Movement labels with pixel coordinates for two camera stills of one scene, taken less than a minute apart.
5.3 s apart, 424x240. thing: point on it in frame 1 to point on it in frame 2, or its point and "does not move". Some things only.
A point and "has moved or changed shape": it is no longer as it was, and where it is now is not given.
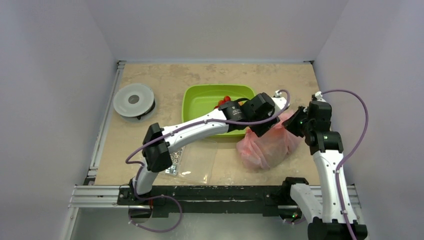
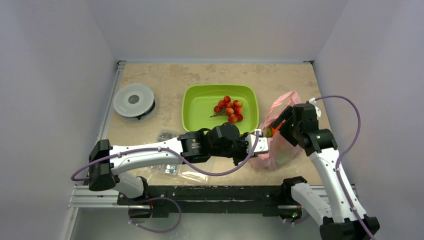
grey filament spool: [134, 100] does not move
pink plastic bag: [272, 149] has moved or changed shape
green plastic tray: [198, 99] does not move
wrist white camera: [279, 102] to [262, 143]
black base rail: [272, 201] does not move
